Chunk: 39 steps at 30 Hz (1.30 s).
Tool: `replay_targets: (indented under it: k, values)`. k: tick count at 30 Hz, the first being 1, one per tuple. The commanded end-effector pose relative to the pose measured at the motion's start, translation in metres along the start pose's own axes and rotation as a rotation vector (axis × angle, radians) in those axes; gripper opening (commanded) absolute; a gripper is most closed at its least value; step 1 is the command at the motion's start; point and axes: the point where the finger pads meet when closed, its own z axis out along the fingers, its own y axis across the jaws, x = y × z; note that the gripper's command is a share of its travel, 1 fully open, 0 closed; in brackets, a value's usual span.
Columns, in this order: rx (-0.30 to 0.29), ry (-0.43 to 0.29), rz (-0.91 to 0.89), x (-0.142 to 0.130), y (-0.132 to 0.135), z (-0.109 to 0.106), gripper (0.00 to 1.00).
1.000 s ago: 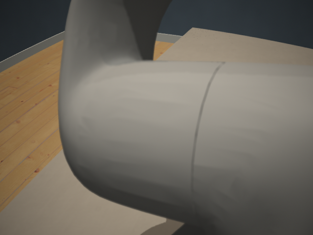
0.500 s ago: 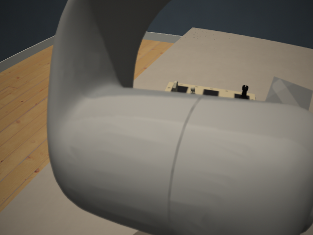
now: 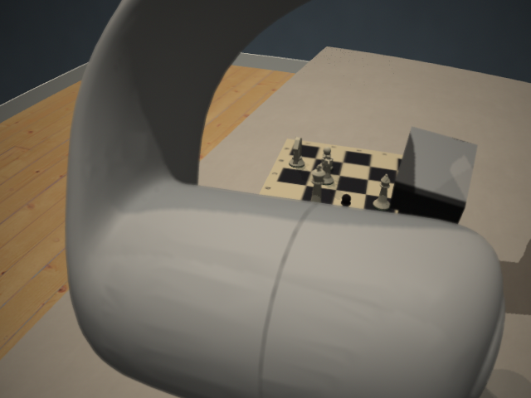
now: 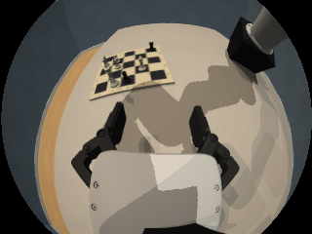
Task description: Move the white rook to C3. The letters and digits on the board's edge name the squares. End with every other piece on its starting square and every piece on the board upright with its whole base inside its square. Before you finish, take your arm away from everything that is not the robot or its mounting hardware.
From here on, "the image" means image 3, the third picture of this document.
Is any white chess king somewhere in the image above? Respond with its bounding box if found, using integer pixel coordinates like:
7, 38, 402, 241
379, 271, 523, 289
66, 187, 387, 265
311, 165, 325, 203

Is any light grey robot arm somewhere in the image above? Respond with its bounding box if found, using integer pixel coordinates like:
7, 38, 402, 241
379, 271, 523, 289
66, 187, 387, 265
66, 0, 505, 398

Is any chessboard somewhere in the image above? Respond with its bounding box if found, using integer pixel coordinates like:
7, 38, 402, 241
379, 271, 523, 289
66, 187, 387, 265
259, 139, 402, 211

